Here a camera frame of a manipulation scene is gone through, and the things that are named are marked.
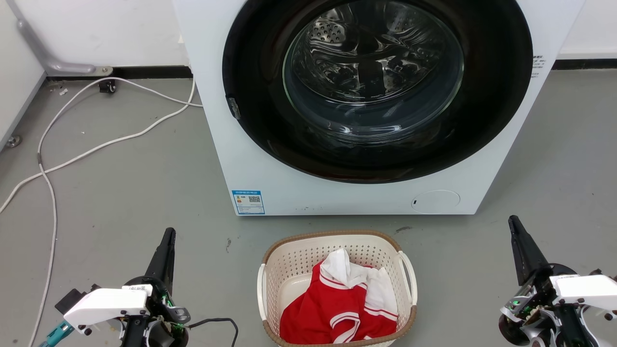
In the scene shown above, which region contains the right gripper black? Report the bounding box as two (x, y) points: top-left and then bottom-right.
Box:
(498, 215), (609, 347)

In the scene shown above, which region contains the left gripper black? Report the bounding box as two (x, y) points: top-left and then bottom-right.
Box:
(119, 227), (191, 347)

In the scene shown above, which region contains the white brown-rimmed laundry basket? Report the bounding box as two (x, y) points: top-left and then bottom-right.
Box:
(257, 230), (418, 347)

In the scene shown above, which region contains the round white filter cover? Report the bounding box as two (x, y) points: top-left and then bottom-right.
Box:
(411, 189), (461, 215)

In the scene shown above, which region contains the blue energy label sticker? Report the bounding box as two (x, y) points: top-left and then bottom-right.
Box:
(231, 190), (266, 215)

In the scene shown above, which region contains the white front-load washing machine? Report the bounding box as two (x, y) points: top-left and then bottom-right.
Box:
(172, 0), (587, 216)

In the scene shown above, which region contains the red and white garment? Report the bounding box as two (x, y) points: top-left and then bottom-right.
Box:
(279, 248), (399, 345)

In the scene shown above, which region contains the black round washer door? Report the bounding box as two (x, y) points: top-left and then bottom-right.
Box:
(222, 0), (534, 184)

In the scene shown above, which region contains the white partition panel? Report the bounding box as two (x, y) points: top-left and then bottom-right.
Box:
(0, 0), (47, 151)

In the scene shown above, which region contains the grey bent pipe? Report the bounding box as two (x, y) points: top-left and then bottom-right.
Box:
(6, 0), (114, 77)

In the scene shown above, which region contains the thin black cable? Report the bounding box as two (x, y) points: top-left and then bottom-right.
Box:
(186, 318), (240, 347)

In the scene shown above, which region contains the thin white cable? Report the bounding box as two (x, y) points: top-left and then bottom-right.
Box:
(28, 77), (204, 347)

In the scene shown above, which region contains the teal cable connector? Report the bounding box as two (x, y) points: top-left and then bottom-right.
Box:
(40, 321), (76, 347)

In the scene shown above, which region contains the thick white cable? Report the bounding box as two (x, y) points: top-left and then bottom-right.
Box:
(0, 77), (197, 214)

